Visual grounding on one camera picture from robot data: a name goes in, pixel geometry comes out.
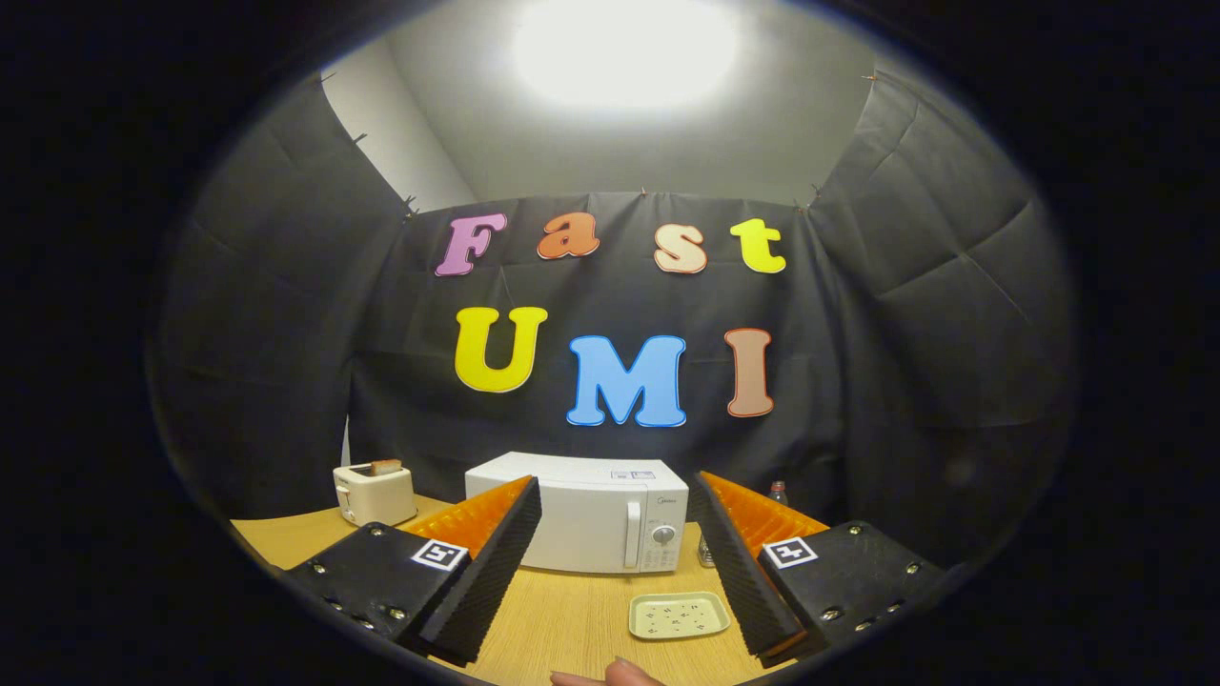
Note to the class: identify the white microwave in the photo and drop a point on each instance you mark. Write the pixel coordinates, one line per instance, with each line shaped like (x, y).
(581, 514)

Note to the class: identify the red label plastic bottle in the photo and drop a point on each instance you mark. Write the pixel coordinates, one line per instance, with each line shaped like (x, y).
(778, 494)

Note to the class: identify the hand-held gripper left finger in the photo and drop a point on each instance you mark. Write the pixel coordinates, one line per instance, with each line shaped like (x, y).
(491, 567)

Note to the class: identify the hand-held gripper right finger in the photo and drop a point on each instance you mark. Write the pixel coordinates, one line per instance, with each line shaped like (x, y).
(734, 567)

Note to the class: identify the toast slice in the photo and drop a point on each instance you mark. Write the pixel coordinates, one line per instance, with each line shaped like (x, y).
(386, 467)

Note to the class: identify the black backdrop cloth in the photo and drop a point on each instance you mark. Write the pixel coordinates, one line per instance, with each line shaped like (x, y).
(276, 333)

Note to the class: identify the white toaster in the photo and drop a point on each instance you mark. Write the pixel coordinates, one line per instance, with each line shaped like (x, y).
(374, 495)

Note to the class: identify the cream speckled rectangular plate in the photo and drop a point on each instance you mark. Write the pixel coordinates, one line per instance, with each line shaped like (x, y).
(679, 616)

